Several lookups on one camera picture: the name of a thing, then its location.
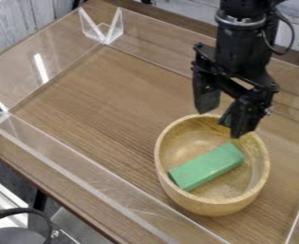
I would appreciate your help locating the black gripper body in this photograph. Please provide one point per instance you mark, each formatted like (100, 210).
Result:
(241, 54)

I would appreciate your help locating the clear acrylic corner bracket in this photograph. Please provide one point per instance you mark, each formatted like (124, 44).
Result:
(102, 33)

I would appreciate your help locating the green rectangular block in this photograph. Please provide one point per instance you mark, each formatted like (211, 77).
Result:
(203, 168)

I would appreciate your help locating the grey metal clamp plate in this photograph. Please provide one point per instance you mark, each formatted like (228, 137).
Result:
(60, 235)

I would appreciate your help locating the brown wooden bowl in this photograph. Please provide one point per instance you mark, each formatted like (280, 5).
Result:
(191, 136)

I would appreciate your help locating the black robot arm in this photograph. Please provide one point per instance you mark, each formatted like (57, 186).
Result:
(251, 8)

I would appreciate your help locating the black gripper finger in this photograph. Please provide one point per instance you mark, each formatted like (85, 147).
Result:
(207, 95)
(245, 111)

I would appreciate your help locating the white cylindrical container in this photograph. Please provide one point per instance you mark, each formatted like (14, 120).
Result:
(291, 13)

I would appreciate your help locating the clear acrylic enclosure wall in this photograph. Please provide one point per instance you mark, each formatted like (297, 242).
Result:
(82, 109)

